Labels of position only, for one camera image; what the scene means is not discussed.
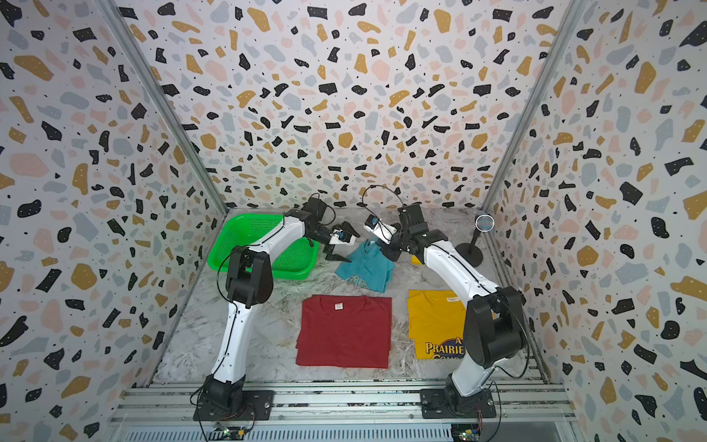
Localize teal t-shirt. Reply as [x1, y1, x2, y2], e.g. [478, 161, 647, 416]
[335, 241, 395, 293]

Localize red t-shirt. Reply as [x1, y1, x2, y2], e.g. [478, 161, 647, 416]
[296, 295, 392, 369]

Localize green plastic basket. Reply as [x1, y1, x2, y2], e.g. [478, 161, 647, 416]
[207, 214, 320, 281]

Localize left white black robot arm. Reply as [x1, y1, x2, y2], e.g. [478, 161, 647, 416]
[196, 196, 360, 414]

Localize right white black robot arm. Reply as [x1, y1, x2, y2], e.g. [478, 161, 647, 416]
[365, 204, 530, 407]

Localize yellow printed folded t-shirt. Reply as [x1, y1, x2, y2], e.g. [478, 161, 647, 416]
[407, 290, 466, 360]

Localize black stand with round gauge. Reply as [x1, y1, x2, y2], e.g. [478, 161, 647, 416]
[455, 214, 495, 267]

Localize right green circuit board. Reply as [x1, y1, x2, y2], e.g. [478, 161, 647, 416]
[451, 424, 482, 442]

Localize green circuit board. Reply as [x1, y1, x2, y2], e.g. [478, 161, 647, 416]
[451, 424, 482, 442]
[215, 425, 250, 441]

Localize left green circuit board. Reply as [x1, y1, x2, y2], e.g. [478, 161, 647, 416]
[215, 425, 250, 441]

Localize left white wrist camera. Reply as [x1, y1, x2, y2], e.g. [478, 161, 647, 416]
[329, 228, 358, 246]

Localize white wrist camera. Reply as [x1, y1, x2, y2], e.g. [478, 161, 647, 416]
[329, 228, 358, 246]
[364, 215, 397, 244]

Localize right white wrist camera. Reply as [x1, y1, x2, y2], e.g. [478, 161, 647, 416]
[364, 215, 397, 244]

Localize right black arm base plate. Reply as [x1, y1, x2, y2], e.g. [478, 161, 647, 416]
[420, 388, 497, 419]

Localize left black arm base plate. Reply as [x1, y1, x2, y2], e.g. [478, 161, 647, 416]
[193, 390, 275, 423]

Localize aluminium rail frame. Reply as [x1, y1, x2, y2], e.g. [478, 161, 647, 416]
[107, 379, 583, 441]

